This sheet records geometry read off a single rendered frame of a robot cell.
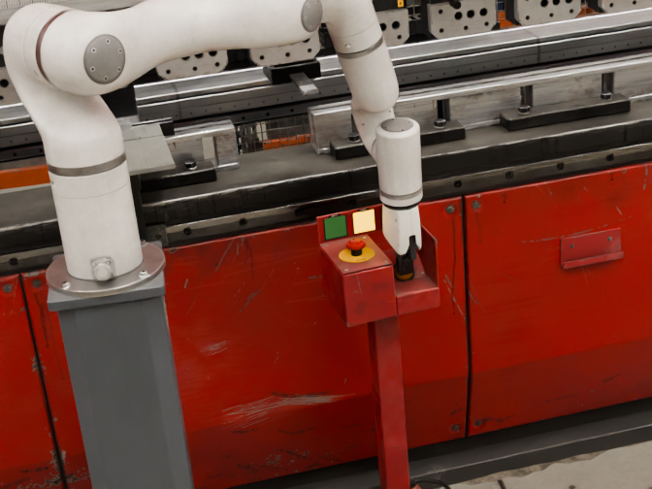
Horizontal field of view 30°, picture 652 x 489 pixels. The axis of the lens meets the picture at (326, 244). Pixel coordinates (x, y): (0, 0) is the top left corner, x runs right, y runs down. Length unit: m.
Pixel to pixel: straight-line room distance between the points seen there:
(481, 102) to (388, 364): 0.65
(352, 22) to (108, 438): 0.82
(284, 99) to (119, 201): 1.12
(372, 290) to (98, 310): 0.68
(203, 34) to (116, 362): 0.53
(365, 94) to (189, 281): 0.65
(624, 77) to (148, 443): 1.47
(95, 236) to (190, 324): 0.83
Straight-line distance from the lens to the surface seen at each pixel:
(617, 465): 3.16
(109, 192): 1.87
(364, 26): 2.17
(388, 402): 2.60
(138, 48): 1.82
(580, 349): 3.01
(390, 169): 2.32
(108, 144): 1.85
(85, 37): 1.76
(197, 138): 2.65
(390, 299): 2.43
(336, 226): 2.50
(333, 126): 2.70
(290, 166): 2.66
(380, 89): 2.22
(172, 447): 2.05
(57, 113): 1.88
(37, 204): 2.66
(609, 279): 2.96
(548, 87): 2.85
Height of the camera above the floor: 1.81
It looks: 24 degrees down
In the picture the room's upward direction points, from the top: 5 degrees counter-clockwise
